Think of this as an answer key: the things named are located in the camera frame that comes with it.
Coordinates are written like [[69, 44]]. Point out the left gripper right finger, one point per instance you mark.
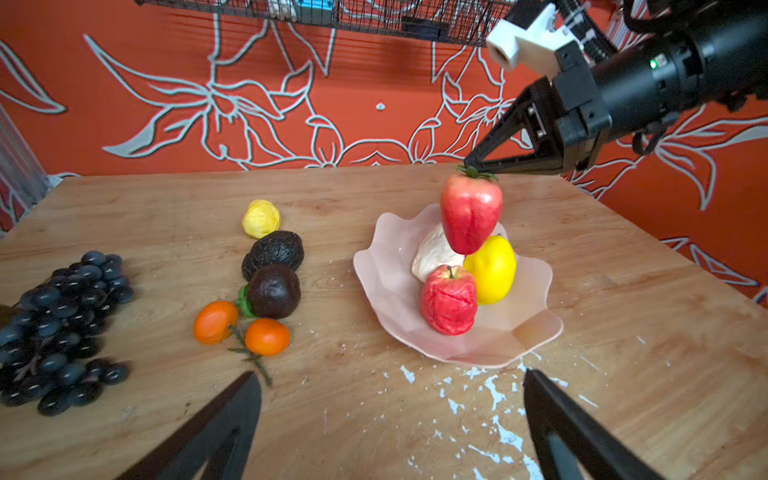
[[568, 441]]

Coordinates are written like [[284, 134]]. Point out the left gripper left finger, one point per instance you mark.
[[214, 443]]

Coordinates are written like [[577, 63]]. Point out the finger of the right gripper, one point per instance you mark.
[[524, 140]]

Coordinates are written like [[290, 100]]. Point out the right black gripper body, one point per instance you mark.
[[715, 51]]

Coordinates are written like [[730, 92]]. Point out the red apple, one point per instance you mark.
[[471, 204]]

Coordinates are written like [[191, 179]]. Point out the pink scalloped fruit bowl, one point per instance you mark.
[[502, 332]]

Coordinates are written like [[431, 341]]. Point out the large yellow lemon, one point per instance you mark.
[[494, 268]]

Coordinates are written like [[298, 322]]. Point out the beige garlic-like fruit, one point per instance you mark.
[[433, 252]]

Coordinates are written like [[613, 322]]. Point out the red wrinkled strawberry fruit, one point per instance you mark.
[[449, 300]]

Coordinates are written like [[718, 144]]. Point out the orange tangerine right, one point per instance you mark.
[[263, 338]]

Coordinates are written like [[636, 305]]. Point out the orange tangerine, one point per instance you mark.
[[263, 338], [213, 323]]

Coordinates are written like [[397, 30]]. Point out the orange tangerine left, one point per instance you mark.
[[213, 323]]

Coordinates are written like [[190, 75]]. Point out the black grape bunch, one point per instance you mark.
[[52, 336]]

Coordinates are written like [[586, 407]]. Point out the dark avocado upper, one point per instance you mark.
[[283, 247]]

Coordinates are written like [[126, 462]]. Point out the small yellow lemon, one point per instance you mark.
[[261, 219]]

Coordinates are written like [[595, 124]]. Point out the light blue box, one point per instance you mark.
[[317, 5]]

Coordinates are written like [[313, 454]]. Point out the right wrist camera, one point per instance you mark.
[[527, 36]]

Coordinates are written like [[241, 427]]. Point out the black wire basket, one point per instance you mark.
[[470, 20]]

